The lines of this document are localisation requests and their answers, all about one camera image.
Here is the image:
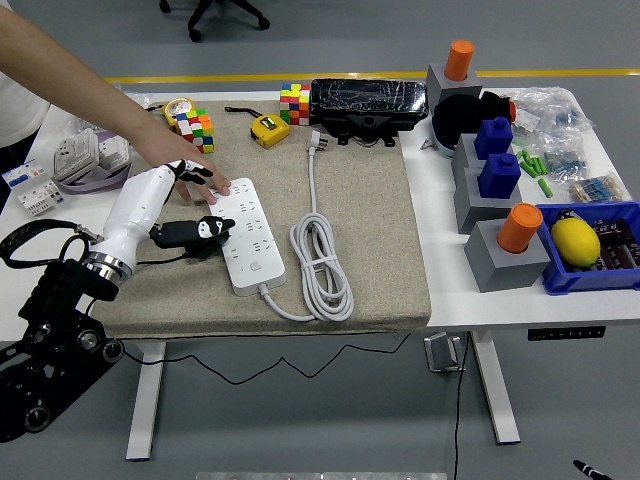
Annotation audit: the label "black office chair base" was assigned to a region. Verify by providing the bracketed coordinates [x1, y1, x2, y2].
[158, 0, 271, 43]

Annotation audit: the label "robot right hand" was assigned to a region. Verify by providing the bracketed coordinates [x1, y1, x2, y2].
[571, 458, 610, 480]

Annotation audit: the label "round yellow tape measure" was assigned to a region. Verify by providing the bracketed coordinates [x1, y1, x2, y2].
[144, 97, 196, 132]

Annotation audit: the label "white power strip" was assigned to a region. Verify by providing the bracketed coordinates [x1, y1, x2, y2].
[208, 177, 287, 297]

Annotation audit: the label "small bag of blue resistors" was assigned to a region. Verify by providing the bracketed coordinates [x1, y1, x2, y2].
[542, 142, 589, 179]

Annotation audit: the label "white power strip cord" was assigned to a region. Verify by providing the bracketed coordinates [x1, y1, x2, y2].
[255, 129, 356, 322]

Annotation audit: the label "square yellow tape measure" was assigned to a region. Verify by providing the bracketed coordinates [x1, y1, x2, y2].
[223, 105, 292, 150]

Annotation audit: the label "large bag of blue parts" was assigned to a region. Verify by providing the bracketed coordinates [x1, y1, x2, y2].
[509, 87, 596, 146]

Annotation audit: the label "clear plastic bag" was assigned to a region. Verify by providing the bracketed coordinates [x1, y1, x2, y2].
[112, 82, 151, 109]

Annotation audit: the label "orange cylinder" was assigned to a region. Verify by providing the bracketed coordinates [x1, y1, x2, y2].
[496, 202, 544, 255]
[443, 39, 475, 82]

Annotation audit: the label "black hanging cable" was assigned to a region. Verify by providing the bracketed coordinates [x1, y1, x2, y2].
[452, 332, 474, 480]

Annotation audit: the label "white circuit breaker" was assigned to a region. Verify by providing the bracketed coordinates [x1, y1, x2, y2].
[2, 158, 66, 217]

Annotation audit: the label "multicolour puzzle cube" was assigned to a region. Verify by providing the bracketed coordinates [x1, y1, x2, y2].
[278, 82, 312, 126]
[174, 108, 216, 155]

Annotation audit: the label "person's hand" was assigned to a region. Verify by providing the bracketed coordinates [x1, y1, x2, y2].
[127, 114, 232, 206]

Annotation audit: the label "black adapter cord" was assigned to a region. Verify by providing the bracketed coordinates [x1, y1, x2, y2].
[119, 252, 414, 386]

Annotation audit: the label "blue plastic bin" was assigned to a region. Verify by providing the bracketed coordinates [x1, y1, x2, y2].
[534, 200, 640, 296]

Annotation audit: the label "white round base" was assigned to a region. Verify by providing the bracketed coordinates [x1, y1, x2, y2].
[433, 134, 459, 160]

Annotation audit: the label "yellow lemon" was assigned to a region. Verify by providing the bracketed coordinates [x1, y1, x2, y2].
[550, 218, 602, 266]

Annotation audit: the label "grey square block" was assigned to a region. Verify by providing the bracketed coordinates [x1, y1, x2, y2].
[451, 133, 489, 176]
[426, 63, 484, 106]
[453, 167, 523, 235]
[464, 218, 553, 294]

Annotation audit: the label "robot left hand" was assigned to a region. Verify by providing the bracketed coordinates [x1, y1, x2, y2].
[99, 158, 237, 269]

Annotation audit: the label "grey-brown mat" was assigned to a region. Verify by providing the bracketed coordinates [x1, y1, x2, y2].
[91, 99, 433, 341]

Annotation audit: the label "black wrapped box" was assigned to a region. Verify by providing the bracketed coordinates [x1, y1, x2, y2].
[309, 78, 430, 149]

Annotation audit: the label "blue block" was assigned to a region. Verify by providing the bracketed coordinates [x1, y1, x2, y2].
[477, 153, 522, 201]
[473, 117, 515, 161]

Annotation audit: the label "purple tape roll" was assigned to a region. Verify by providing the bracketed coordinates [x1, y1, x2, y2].
[59, 128, 134, 195]

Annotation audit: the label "silver metal bracket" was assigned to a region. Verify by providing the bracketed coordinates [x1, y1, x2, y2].
[423, 332, 464, 374]

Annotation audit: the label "black table control panel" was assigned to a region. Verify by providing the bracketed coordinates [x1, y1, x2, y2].
[527, 325, 607, 343]

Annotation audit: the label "white socket panel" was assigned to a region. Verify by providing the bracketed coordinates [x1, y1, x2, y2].
[97, 130, 132, 171]
[53, 128, 100, 182]

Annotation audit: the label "black plug adapter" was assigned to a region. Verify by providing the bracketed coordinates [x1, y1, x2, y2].
[182, 227, 236, 262]

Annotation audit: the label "dark electronic parts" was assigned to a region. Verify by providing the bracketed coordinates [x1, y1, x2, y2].
[592, 219, 640, 271]

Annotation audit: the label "white table leg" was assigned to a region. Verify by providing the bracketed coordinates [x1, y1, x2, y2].
[469, 330, 522, 446]
[124, 339, 167, 462]

